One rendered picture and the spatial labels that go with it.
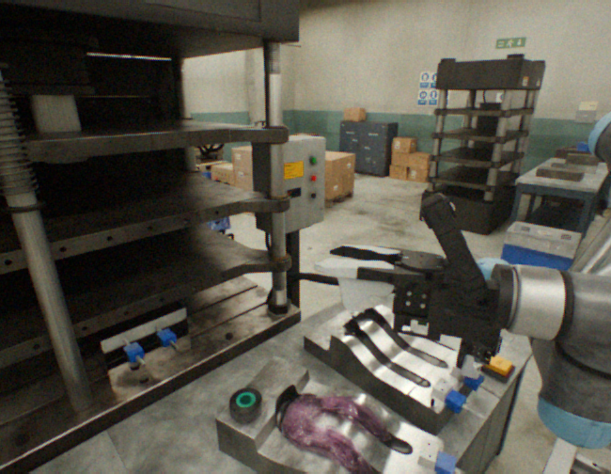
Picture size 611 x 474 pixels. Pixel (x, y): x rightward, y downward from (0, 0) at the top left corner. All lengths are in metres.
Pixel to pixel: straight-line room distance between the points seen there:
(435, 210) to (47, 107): 1.18
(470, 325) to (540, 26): 7.19
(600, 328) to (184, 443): 0.95
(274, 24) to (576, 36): 6.46
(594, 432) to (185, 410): 0.97
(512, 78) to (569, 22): 2.78
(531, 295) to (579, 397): 0.13
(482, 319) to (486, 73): 4.50
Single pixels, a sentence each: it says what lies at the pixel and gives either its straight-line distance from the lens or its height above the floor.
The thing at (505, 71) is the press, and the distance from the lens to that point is 4.82.
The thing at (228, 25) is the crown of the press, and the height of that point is 1.82.
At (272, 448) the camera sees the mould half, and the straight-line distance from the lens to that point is 0.98.
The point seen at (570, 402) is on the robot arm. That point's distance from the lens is 0.51.
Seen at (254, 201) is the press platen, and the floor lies 1.28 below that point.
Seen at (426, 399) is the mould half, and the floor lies 0.89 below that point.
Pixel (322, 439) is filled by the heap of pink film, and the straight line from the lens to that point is 0.94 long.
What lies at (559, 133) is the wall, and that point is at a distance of 7.37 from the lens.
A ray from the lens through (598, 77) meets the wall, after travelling 7.32.
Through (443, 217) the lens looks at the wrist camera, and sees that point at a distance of 0.41.
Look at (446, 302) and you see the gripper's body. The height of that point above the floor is 1.43.
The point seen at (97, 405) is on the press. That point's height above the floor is 0.78.
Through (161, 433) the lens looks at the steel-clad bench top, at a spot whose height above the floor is 0.80.
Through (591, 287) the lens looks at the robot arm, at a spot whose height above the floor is 1.47.
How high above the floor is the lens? 1.64
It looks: 21 degrees down
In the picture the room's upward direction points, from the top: straight up
